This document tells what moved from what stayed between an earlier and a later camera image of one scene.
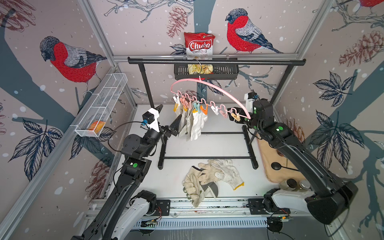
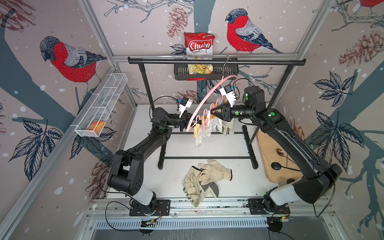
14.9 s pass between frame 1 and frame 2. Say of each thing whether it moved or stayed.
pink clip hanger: moved
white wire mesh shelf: stayed
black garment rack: stayed
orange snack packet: stayed
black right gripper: moved
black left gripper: moved
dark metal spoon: stayed
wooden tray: stayed
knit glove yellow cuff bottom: moved
